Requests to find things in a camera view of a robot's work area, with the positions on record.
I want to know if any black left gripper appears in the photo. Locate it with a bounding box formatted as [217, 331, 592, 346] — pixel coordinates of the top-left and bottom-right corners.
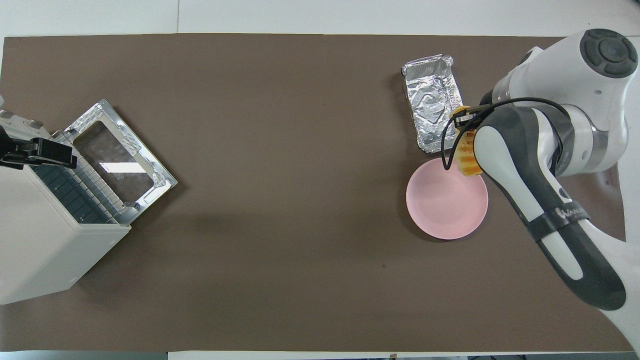
[0, 125, 78, 170]

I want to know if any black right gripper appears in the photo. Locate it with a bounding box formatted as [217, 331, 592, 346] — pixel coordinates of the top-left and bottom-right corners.
[454, 91, 502, 132]

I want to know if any sliced yellow bread loaf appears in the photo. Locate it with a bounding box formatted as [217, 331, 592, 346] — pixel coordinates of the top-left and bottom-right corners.
[451, 105, 485, 178]

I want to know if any aluminium foil tray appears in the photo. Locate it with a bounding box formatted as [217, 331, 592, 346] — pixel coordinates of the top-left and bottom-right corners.
[400, 54, 463, 154]

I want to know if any white toaster oven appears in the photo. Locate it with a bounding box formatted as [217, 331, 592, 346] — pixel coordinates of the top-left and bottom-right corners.
[0, 111, 132, 306]

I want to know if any glass oven door with foil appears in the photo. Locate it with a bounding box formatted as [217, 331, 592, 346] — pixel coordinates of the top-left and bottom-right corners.
[64, 99, 178, 224]

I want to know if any pink round plate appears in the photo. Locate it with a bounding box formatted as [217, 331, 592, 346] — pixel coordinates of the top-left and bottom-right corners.
[405, 157, 489, 241]

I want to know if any brown paper table mat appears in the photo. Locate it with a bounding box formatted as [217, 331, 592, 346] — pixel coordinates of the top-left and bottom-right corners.
[0, 33, 638, 352]

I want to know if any metal oven wire rack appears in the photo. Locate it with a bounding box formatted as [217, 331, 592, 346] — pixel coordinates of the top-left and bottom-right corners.
[32, 131, 126, 226]

